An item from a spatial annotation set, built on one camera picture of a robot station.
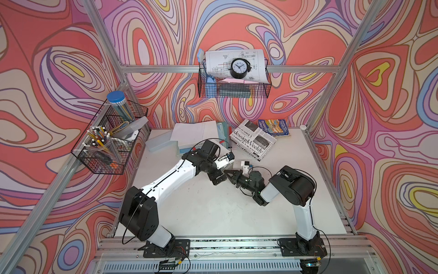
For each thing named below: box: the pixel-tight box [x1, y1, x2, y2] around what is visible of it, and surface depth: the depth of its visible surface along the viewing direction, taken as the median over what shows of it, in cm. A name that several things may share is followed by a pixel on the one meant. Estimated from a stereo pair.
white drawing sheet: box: [205, 49, 270, 83], surface depth 86 cm
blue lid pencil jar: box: [107, 90, 136, 123], surface depth 74 cm
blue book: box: [257, 118, 290, 137], surface depth 117 cm
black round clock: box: [228, 57, 253, 79], surface depth 81 cm
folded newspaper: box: [229, 118, 278, 162], surface depth 107 cm
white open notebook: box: [169, 120, 219, 148], surface depth 113 cm
